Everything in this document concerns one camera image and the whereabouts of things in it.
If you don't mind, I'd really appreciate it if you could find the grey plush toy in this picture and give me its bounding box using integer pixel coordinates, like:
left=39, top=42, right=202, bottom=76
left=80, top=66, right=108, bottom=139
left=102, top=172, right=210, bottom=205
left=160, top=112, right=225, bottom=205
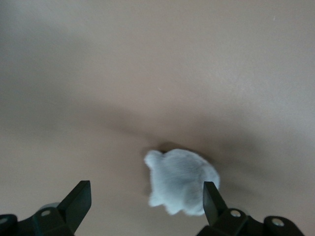
left=144, top=148, right=221, bottom=217

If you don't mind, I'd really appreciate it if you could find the brown table cover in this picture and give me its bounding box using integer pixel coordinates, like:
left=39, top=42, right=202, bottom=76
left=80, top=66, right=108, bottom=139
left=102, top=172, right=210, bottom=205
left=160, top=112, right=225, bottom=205
left=0, top=0, right=315, bottom=236

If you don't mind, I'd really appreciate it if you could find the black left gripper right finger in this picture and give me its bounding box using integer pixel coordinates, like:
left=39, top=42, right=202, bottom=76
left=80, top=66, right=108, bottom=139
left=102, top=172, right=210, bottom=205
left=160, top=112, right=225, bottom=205
left=196, top=181, right=261, bottom=236

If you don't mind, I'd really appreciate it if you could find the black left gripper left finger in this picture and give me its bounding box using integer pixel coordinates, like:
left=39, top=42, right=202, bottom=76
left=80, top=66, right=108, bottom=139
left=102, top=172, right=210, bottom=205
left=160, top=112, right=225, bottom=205
left=19, top=180, right=93, bottom=236

